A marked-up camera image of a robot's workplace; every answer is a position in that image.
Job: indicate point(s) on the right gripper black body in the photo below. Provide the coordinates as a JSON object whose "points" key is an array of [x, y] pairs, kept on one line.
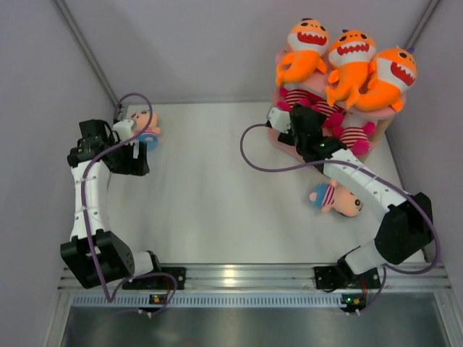
{"points": [[292, 139]]}

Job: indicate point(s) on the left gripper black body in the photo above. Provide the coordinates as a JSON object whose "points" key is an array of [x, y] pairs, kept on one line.
{"points": [[124, 162]]}

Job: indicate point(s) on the panda plush yellow glasses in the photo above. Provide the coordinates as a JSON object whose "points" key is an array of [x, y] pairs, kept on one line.
{"points": [[355, 133], [334, 114]]}

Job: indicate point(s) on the orange shark plush back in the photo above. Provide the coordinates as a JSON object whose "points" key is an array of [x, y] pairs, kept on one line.
{"points": [[308, 42]]}

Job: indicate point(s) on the orange shark plush purple fin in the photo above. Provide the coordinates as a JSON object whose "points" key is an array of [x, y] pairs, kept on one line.
{"points": [[392, 72]]}

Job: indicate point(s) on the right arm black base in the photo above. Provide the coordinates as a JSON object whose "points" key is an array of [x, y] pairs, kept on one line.
{"points": [[328, 278]]}

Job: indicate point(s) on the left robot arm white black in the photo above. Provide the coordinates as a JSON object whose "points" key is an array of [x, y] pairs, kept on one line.
{"points": [[94, 253]]}

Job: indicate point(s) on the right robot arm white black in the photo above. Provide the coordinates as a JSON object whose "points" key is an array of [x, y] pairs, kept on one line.
{"points": [[405, 220]]}

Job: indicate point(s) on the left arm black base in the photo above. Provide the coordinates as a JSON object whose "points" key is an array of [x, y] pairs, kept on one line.
{"points": [[160, 282]]}

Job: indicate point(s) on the pink panda plush on shelf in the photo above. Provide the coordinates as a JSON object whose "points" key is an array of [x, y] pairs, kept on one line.
{"points": [[288, 98]]}

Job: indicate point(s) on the boy doll plush left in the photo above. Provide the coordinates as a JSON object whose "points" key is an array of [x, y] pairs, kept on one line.
{"points": [[147, 128]]}

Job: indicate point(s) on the boy doll plush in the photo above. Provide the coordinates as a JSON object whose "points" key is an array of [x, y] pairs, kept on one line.
{"points": [[332, 195], [147, 128]]}

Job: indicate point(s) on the boy doll plush right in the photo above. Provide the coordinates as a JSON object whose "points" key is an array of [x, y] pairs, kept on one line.
{"points": [[332, 195]]}

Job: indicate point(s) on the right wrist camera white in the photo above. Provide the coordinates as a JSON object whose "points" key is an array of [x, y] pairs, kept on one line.
{"points": [[279, 120]]}

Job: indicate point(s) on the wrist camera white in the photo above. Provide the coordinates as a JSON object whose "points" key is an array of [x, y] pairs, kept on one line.
{"points": [[279, 120], [124, 130]]}

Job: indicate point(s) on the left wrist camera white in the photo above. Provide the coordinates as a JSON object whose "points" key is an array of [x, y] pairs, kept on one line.
{"points": [[124, 130]]}

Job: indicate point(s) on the aluminium frame post left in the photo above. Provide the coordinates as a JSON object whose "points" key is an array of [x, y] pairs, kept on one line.
{"points": [[78, 36]]}

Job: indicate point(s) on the aluminium frame post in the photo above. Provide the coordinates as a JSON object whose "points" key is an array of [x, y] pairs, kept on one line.
{"points": [[421, 23], [78, 36]]}

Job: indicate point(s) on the aluminium frame post right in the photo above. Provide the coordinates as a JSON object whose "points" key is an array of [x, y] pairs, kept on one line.
{"points": [[421, 23]]}

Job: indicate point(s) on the aluminium rail front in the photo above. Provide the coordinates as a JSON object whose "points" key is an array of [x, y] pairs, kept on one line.
{"points": [[300, 277]]}

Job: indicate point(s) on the white slotted cable duct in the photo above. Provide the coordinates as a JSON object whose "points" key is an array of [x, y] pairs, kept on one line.
{"points": [[211, 300]]}

